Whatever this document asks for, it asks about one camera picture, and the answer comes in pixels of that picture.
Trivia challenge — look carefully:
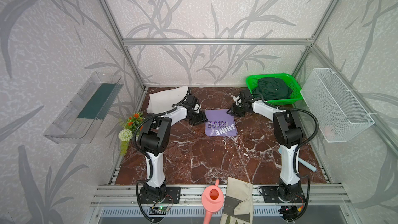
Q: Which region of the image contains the purple t shirt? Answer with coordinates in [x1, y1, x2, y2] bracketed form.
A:
[205, 109, 237, 137]

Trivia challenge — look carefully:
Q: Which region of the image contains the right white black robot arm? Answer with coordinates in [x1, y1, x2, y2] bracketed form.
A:
[227, 89, 319, 202]

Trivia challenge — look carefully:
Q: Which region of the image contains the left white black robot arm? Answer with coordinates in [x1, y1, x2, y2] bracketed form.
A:
[133, 88, 208, 204]

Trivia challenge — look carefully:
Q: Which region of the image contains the green plastic basket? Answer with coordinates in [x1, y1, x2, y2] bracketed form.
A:
[246, 73, 303, 105]

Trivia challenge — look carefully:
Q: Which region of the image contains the dark green t shirt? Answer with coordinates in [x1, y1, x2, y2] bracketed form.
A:
[252, 77, 293, 101]

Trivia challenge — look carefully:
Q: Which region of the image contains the folded white t shirt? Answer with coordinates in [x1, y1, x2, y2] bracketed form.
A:
[147, 86, 189, 114]

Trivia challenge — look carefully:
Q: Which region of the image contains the potted orange flower plant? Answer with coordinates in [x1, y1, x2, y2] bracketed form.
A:
[118, 112, 144, 156]

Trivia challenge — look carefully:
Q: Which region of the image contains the pink watering can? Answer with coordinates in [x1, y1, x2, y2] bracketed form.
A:
[202, 179, 224, 224]

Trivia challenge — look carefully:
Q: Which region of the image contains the beige gardening glove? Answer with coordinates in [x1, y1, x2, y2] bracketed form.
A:
[220, 177, 254, 224]

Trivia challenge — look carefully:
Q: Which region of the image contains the green circuit board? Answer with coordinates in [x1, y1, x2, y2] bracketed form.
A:
[150, 206, 172, 215]

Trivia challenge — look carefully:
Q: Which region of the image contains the right wiring bundle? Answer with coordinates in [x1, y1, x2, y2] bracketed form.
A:
[278, 204, 305, 222]

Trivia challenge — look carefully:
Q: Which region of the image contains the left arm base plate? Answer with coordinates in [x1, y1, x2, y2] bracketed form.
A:
[138, 185, 181, 204]

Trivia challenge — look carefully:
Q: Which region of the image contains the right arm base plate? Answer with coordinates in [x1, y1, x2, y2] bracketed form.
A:
[258, 184, 306, 204]

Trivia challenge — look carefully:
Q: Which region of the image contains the white wire mesh basket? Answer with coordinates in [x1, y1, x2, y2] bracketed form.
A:
[301, 68, 375, 143]

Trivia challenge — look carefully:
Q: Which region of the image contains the clear plastic wall shelf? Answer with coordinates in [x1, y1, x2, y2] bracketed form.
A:
[44, 72, 124, 144]

